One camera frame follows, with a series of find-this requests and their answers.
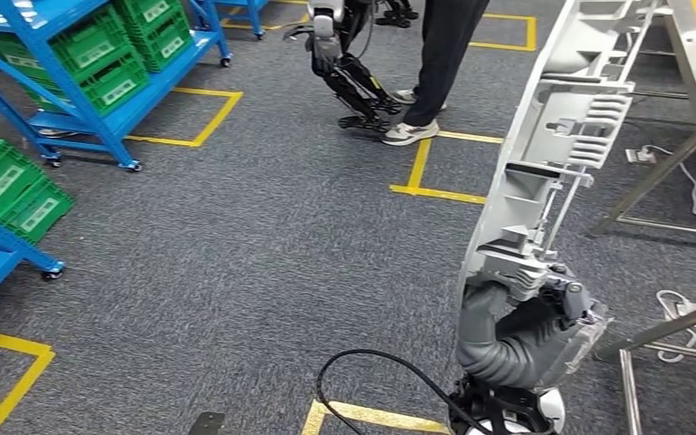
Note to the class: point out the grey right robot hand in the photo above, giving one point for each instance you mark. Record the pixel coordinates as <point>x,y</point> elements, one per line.
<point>558,348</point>

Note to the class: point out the grey plastic wheel cover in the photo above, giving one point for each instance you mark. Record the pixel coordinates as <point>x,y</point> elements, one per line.
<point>558,120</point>

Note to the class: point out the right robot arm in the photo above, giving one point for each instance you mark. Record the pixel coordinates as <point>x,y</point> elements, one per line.
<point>492,372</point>

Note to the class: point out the white power adapter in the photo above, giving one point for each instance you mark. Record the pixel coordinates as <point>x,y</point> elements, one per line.
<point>639,155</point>

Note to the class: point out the person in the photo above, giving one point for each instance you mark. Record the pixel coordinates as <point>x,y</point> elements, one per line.
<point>444,48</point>

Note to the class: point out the humanoid robot with black legs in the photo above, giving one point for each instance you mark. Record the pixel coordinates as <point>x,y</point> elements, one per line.
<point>357,90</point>

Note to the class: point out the black humanoid robot legs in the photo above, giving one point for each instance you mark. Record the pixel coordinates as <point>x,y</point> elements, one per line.
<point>396,15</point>

